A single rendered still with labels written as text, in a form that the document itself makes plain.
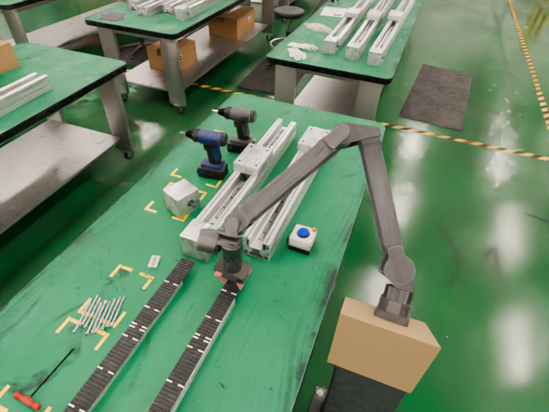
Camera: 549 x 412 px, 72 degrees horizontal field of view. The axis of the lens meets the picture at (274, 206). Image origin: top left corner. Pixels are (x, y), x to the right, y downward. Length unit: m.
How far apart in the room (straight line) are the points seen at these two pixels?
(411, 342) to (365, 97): 2.18
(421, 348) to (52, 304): 1.06
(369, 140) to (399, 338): 0.50
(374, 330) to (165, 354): 0.58
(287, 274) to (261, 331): 0.23
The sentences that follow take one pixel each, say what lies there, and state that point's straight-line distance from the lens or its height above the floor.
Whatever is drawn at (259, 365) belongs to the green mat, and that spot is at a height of 0.78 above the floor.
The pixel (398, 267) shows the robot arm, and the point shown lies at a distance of 1.01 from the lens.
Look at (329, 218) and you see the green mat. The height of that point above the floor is 0.78.
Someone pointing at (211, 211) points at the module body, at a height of 0.86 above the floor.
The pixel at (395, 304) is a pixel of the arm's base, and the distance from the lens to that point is 1.04.
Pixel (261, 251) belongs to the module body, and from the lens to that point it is 1.29.
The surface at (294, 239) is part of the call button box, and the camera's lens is 1.31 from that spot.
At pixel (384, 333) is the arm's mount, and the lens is 0.95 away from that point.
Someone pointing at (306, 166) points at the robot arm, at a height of 1.19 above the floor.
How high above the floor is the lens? 1.80
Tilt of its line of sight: 42 degrees down
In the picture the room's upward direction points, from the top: 3 degrees clockwise
